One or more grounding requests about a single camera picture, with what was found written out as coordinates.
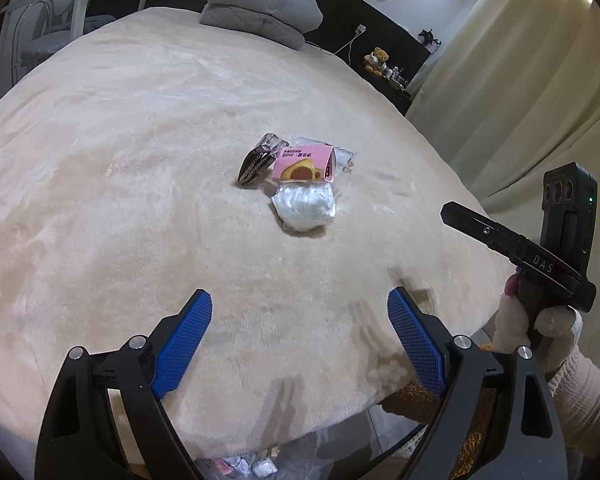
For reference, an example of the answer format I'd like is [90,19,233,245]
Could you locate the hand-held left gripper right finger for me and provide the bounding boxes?
[386,287,570,480]

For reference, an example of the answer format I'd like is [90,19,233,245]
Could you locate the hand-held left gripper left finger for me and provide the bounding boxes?
[34,288,214,480]

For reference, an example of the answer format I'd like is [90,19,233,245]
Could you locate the pink printed carton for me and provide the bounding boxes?
[212,457,241,478]

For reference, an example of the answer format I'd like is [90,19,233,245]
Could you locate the bin with clear plastic liner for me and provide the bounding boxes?
[195,410,421,480]

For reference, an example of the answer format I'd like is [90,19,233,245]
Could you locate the dark brown striped wrapper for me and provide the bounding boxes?
[237,132,288,188]

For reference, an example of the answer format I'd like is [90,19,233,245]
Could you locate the clear plastic bag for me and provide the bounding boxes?
[292,135,358,176]

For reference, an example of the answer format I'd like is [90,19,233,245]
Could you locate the cardboard snack box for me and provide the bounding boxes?
[271,142,337,183]

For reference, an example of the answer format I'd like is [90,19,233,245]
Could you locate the person's right forearm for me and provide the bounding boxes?
[545,345,600,461]

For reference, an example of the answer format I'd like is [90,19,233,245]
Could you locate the person's right hand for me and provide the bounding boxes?
[492,276,584,376]

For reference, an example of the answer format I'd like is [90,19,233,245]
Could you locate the bed with beige blanket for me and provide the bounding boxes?
[0,6,518,461]

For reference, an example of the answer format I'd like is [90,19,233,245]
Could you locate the cream curtain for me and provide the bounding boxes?
[405,0,600,366]

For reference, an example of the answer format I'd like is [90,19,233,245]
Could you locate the black nightstand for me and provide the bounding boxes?
[360,67,421,116]

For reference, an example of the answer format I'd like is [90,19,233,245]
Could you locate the group of small bottles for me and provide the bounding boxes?
[384,65,411,92]

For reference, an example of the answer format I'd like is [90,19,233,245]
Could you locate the teddy bear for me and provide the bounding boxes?
[362,46,392,78]

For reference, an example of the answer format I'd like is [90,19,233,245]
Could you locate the black headboard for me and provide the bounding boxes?
[100,0,433,111]

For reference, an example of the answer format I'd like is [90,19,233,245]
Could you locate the grey pillow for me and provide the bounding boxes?
[200,4,306,51]

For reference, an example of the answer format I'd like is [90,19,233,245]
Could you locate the white chair with grey cushion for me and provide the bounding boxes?
[10,0,116,68]

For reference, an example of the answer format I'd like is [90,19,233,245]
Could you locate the folded grey quilt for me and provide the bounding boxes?
[204,0,323,33]

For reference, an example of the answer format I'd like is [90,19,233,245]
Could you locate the white charger cable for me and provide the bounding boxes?
[305,30,363,56]

